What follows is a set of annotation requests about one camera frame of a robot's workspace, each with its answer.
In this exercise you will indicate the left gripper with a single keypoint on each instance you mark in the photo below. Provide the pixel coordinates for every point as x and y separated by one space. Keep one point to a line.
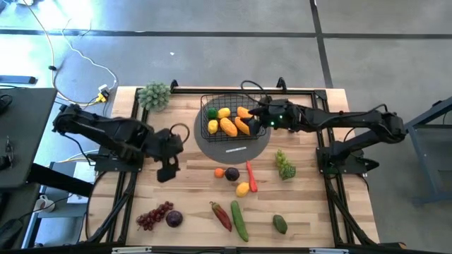
166 144

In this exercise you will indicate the dark passion fruit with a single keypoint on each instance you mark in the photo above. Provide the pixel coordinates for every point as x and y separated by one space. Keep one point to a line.
232 174

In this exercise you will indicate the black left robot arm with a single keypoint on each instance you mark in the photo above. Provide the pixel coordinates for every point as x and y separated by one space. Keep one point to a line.
106 132

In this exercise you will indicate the red grape bunch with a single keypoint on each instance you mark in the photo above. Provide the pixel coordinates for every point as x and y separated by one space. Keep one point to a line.
154 215

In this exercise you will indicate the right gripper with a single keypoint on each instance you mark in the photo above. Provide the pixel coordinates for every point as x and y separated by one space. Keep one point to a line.
279 113

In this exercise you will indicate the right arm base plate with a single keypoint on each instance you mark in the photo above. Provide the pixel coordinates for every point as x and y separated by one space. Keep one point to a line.
353 166

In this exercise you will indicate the white paper stack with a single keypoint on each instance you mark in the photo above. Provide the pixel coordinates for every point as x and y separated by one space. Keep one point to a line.
84 173

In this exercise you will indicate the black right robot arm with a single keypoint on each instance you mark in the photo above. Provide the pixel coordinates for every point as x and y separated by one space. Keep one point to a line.
353 118

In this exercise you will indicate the green cucumber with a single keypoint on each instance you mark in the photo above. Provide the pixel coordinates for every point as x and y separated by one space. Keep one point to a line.
239 222

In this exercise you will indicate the black aluminium table frame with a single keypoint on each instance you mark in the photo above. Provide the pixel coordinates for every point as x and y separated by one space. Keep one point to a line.
190 91

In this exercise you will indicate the green grape bunch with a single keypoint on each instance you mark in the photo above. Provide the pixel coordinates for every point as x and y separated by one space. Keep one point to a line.
285 166

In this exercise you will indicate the green lime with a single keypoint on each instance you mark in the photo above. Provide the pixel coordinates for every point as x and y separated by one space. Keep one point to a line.
212 113

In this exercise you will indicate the grey blue table frame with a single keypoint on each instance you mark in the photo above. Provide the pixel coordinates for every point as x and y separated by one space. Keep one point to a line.
423 116

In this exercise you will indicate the long dark red pepper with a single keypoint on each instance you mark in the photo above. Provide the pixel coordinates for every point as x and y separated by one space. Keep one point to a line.
221 216

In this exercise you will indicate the white mug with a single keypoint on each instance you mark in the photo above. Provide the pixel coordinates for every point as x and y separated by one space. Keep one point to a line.
44 203

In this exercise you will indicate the flat black bar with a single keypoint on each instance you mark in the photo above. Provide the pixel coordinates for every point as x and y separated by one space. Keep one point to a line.
17 79

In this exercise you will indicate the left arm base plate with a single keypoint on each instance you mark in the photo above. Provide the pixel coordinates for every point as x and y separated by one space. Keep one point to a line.
102 166

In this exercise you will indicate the black desk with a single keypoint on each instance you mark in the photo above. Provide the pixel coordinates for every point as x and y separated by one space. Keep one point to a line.
28 134

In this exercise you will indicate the white power adapter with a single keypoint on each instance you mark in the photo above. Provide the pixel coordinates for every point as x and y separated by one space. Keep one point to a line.
104 88

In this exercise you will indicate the white light bar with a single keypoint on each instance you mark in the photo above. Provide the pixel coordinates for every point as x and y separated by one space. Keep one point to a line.
131 250
328 251

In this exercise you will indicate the black desk leg beam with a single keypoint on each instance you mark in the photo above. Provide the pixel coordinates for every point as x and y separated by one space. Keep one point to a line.
60 180

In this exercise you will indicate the white label strip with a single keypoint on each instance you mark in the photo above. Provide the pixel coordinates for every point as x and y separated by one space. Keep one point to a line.
236 149

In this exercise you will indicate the purple onion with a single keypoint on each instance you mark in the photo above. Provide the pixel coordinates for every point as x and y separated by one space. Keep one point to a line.
174 218

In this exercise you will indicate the yellow plug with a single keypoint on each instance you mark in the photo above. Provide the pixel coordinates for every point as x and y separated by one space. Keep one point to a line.
101 97

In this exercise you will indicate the green avocado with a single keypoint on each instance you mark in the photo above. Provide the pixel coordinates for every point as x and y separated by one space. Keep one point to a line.
280 224

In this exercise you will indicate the small orange tangerine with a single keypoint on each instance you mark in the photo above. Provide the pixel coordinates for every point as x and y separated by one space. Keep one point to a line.
219 173

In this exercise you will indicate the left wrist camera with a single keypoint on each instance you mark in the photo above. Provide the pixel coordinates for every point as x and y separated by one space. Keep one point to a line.
166 173

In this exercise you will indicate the yellow lemon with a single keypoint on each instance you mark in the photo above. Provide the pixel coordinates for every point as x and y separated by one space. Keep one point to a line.
223 113
242 189
213 126

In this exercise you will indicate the green potted plant white pot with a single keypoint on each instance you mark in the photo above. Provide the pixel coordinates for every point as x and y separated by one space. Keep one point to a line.
153 96

